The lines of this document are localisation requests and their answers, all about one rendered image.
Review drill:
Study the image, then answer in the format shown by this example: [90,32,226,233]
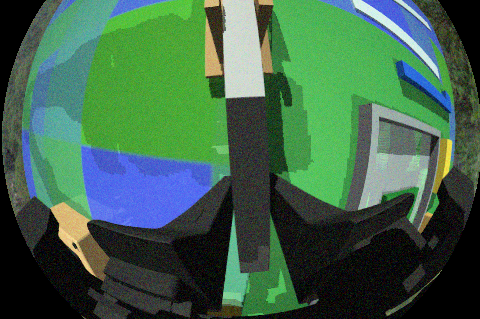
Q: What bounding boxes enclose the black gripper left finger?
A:
[87,175,233,312]

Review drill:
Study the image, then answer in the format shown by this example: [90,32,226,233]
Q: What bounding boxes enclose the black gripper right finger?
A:
[269,172,415,304]

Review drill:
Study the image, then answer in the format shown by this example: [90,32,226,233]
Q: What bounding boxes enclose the pale grey flat bar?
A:
[395,0,431,30]
[352,0,440,79]

